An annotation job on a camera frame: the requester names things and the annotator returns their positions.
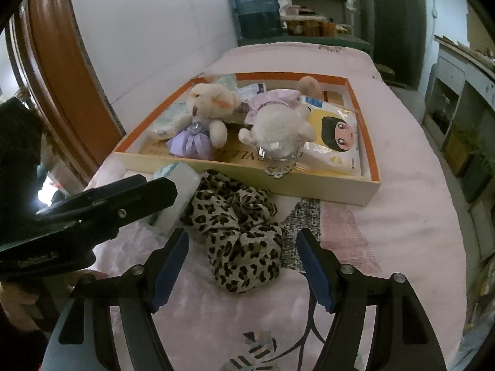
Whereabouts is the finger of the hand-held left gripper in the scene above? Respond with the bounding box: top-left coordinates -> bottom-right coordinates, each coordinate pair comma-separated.
35,178 -> 179,240
83,174 -> 149,194

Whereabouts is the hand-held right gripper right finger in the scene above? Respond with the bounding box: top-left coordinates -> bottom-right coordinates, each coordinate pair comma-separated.
296,228 -> 449,371

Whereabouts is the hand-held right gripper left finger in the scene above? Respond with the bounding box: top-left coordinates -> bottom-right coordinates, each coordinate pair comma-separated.
41,228 -> 190,371

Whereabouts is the mint green tissue pack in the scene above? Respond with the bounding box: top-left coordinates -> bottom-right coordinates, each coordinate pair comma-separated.
149,162 -> 202,236

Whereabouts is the leopard print scrunchie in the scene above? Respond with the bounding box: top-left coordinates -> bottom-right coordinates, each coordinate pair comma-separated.
180,169 -> 285,295

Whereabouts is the shallow cardboard box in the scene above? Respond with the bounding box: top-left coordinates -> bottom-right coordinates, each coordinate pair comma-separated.
113,71 -> 381,206

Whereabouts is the white plush bear purple dress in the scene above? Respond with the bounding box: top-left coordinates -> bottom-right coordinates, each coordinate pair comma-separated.
166,82 -> 240,161

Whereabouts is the yellow cartoon tissue packet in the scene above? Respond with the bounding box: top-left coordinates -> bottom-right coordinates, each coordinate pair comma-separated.
298,95 -> 366,176

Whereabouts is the white plush bear pink hat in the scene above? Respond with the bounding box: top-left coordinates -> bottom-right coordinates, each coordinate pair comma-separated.
238,89 -> 316,178

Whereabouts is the blue white wipes packet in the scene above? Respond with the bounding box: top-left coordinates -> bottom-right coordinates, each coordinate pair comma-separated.
237,82 -> 268,99

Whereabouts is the peach soft ball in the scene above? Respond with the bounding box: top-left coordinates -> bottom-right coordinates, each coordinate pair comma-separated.
298,76 -> 321,97

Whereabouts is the person's left hand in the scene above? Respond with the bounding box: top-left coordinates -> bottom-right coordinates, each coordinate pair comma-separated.
0,271 -> 111,331

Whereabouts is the wooden planter crate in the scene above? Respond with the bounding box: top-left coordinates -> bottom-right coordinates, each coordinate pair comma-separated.
443,126 -> 478,178

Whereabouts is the green planter crate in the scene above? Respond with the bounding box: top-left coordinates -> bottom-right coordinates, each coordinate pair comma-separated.
462,155 -> 493,203

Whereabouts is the blue water jug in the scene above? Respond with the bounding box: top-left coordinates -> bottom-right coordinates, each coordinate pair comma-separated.
228,0 -> 281,39

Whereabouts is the low green bench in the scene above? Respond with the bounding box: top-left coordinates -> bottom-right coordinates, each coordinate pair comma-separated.
237,33 -> 374,57

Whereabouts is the white kitchen counter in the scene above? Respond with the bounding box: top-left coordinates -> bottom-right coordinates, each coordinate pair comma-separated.
421,35 -> 495,263

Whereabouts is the black refrigerator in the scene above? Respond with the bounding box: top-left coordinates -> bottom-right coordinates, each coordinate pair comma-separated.
369,0 -> 428,87

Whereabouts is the brown wooden door frame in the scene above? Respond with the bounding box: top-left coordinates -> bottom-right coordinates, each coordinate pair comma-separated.
8,0 -> 126,186

